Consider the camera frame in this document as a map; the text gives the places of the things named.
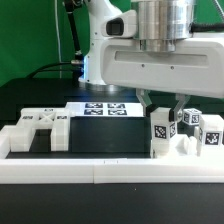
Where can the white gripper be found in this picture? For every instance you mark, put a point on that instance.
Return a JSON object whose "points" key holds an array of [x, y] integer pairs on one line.
{"points": [[164, 52]]}

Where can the white chair seat part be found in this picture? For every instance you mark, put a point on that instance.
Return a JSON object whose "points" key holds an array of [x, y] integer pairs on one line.
{"points": [[179, 145]]}

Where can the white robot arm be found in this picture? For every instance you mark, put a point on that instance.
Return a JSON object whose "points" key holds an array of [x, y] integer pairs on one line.
{"points": [[86, 18]]}

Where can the white tagged cube far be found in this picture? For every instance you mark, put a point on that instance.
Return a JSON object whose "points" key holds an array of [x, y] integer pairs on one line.
{"points": [[191, 116]]}

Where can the white marker sheet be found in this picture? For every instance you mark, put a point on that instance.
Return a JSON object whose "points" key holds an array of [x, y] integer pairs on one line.
{"points": [[105, 109]]}

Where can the white U-shaped fence frame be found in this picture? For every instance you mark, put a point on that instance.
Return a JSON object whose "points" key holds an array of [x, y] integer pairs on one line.
{"points": [[102, 171]]}

